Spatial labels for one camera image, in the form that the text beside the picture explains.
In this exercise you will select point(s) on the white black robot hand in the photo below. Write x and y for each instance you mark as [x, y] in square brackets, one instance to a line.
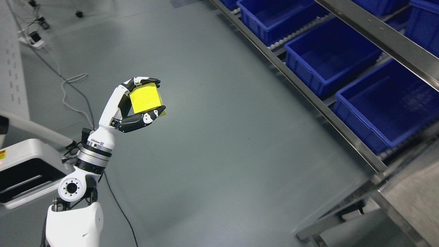
[126, 113]

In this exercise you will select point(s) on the yellow foam block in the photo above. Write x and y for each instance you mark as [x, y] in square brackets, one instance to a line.
[145, 98]

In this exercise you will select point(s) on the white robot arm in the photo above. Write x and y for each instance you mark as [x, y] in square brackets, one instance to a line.
[75, 218]

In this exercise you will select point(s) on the steel shelf rack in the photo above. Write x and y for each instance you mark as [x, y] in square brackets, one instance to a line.
[388, 24]

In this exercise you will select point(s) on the blue plastic bin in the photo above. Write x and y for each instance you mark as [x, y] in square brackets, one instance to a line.
[330, 56]
[272, 20]
[386, 106]

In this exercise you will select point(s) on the stainless steel table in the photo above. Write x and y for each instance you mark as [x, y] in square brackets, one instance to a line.
[406, 192]

